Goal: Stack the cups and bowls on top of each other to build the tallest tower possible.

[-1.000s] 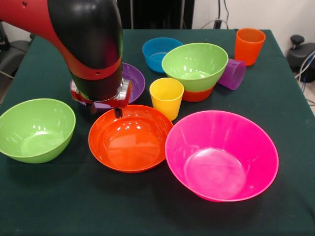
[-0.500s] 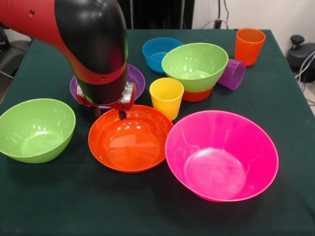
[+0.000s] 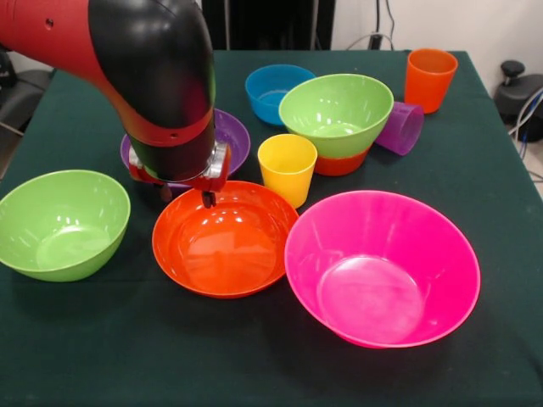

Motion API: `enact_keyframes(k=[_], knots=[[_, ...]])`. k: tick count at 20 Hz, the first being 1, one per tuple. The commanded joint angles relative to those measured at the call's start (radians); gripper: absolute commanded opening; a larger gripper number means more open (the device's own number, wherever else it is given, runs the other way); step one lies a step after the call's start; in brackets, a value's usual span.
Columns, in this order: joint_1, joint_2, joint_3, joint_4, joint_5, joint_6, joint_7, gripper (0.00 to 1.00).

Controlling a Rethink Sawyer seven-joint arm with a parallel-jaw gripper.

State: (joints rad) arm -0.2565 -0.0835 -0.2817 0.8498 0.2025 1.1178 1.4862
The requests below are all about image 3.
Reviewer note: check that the green plastic bowl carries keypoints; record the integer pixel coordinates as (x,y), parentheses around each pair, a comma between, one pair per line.
(335,106)
(63,220)

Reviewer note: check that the blue plastic bowl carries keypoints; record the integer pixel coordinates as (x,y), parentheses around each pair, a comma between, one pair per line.
(265,95)

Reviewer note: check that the purple plastic cup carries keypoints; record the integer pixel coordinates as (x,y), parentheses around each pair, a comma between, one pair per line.
(401,131)

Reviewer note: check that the yellow plastic cup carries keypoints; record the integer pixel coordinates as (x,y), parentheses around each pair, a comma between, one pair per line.
(288,178)

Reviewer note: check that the black power plug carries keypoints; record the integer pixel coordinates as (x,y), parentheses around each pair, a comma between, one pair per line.
(375,41)

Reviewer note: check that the small orange plastic bowl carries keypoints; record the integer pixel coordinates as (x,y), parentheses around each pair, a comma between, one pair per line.
(339,166)

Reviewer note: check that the dark green tablecloth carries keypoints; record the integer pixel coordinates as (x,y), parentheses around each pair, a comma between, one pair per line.
(127,347)

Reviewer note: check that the pink plastic bowl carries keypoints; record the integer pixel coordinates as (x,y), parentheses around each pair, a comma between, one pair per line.
(382,271)

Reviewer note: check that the large orange plastic bowl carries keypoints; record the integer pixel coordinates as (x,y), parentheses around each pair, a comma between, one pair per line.
(229,254)

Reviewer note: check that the orange plastic cup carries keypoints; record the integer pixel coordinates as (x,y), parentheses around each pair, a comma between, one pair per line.
(428,89)

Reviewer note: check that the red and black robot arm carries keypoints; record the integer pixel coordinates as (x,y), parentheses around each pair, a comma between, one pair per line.
(148,76)

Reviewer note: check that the black chair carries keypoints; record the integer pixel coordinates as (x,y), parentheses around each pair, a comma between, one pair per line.
(21,102)

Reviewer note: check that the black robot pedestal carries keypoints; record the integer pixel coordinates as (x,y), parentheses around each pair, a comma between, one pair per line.
(271,21)

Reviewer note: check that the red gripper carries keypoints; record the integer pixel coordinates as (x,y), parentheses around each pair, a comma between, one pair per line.
(216,176)

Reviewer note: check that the purple plastic bowl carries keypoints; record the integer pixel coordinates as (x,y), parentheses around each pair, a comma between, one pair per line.
(235,140)

